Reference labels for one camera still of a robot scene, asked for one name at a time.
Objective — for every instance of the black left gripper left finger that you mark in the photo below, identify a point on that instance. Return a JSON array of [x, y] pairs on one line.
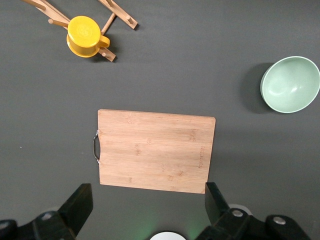
[[77, 207]]

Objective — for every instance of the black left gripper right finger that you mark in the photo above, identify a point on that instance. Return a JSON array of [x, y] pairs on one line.
[[217, 212]]

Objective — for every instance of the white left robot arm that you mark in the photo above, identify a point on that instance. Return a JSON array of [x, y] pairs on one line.
[[167, 236]]

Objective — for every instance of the bamboo cutting board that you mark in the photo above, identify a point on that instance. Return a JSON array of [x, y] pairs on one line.
[[155, 150]]

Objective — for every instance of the light green bowl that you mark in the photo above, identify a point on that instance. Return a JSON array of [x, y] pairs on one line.
[[291, 85]]

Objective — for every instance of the yellow cup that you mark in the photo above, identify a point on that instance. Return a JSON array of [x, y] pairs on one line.
[[83, 35]]

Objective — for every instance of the wooden peg drying rack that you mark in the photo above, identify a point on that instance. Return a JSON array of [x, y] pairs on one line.
[[125, 18]]

